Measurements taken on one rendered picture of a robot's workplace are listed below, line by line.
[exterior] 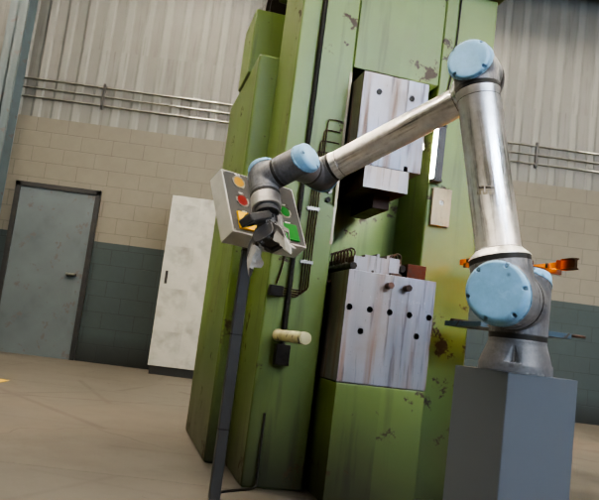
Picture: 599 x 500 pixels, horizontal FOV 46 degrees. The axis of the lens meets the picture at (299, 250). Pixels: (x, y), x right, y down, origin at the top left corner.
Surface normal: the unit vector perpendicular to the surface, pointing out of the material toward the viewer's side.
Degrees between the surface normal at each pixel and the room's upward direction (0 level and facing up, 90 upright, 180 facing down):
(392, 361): 90
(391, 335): 90
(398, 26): 90
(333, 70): 90
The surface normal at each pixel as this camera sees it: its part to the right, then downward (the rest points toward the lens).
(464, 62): -0.50, -0.29
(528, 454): 0.38, -0.07
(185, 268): 0.04, -0.12
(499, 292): -0.48, -0.08
